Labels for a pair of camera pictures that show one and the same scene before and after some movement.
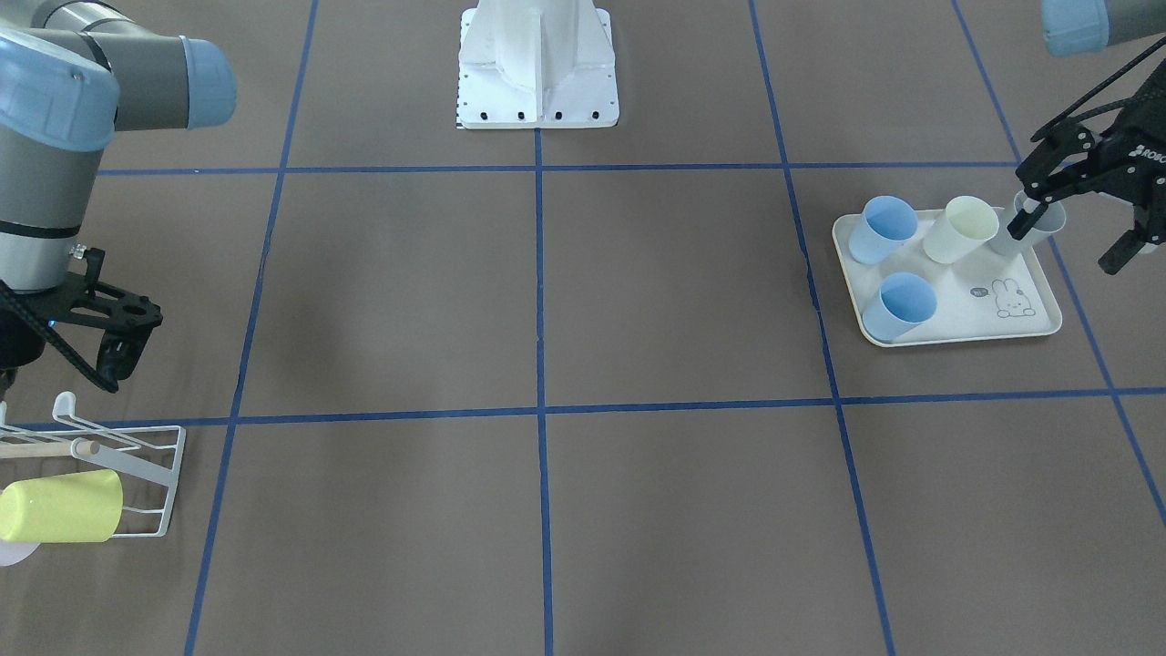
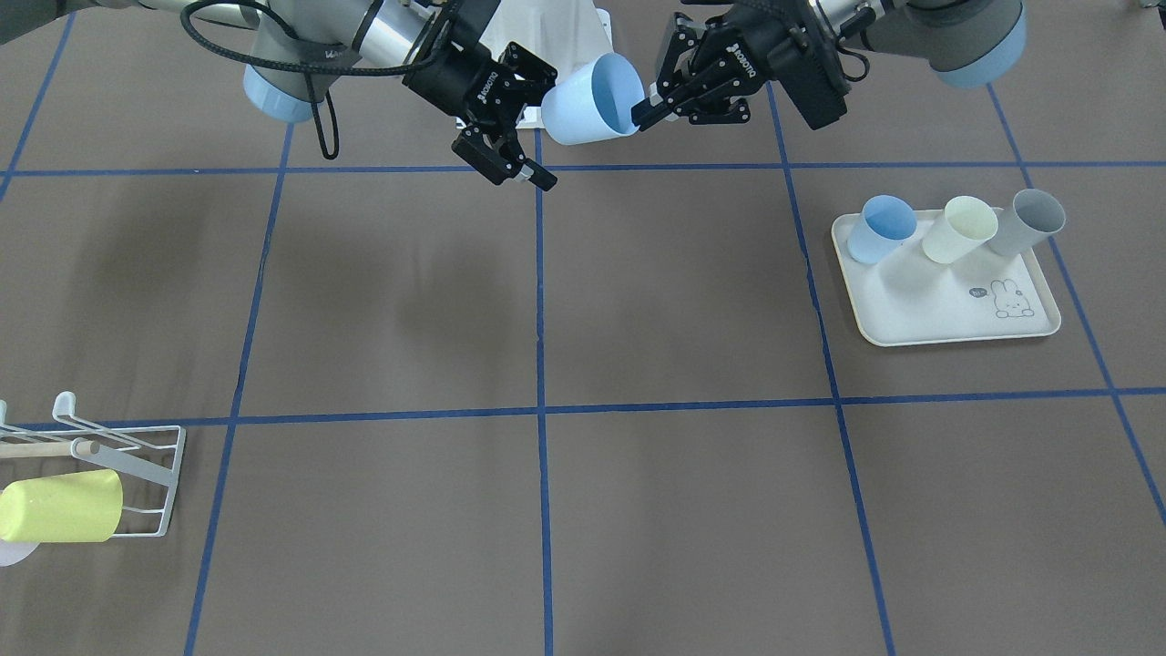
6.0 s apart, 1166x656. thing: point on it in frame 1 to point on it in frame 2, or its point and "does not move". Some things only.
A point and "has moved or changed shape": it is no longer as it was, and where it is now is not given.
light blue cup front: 905,302 has moved or changed shape
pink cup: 13,552 does not move
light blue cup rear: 887,221 does not move
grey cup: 1007,244 does not move
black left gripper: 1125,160 to 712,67
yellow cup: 77,507 does not move
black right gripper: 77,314 to 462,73
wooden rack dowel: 79,448 does not move
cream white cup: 965,222 does not move
